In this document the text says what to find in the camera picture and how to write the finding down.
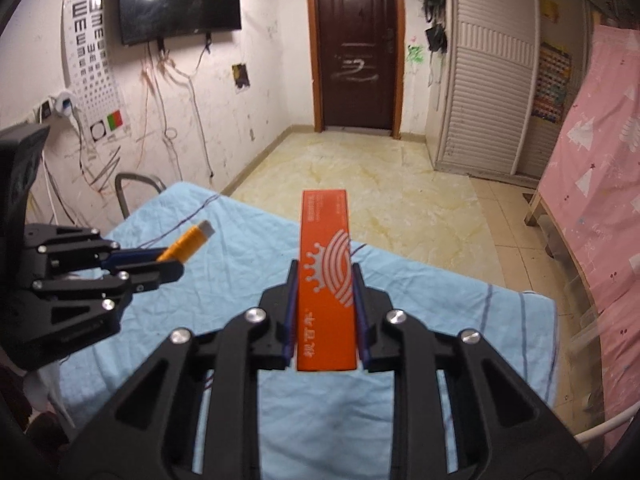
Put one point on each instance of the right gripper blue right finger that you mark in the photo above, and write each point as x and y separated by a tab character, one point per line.
362	324

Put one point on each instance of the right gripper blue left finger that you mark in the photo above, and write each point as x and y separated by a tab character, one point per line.
290	319

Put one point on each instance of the eye test chart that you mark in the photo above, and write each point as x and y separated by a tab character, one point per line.
95	100

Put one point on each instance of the white louvered wardrobe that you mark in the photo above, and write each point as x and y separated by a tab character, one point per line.
483	87

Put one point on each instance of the black bags hanging on wall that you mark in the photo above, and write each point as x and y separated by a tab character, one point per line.
435	17

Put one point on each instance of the white metal chair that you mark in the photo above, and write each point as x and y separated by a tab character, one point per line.
608	426

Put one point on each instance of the orange cardboard box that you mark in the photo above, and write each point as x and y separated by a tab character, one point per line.
326	319

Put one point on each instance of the grey metal bed rail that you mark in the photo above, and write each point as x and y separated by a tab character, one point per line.
134	189

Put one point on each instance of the colourful wall poster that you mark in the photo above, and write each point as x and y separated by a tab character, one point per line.
554	68

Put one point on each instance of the dark brown wooden door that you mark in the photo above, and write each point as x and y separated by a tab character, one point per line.
357	66

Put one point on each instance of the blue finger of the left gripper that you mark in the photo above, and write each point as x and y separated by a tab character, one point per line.
120	258

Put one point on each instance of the pink patterned bed curtain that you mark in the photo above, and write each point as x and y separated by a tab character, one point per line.
591	189

